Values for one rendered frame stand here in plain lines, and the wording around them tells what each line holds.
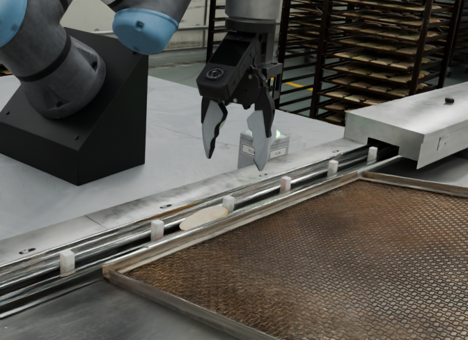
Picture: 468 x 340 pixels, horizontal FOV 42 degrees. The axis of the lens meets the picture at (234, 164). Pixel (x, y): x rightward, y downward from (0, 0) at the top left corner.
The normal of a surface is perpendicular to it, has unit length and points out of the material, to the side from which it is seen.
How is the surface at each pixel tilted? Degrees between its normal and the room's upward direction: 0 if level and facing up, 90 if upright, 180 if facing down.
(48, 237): 0
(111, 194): 0
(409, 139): 90
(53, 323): 10
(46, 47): 96
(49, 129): 45
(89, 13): 90
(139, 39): 134
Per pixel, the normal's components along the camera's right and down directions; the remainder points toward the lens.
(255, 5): 0.01, 0.33
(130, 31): -0.37, 0.85
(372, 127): -0.69, 0.20
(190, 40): 0.72, 0.29
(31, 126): -0.35, -0.50
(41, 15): 0.86, 0.12
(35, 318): -0.04, -0.97
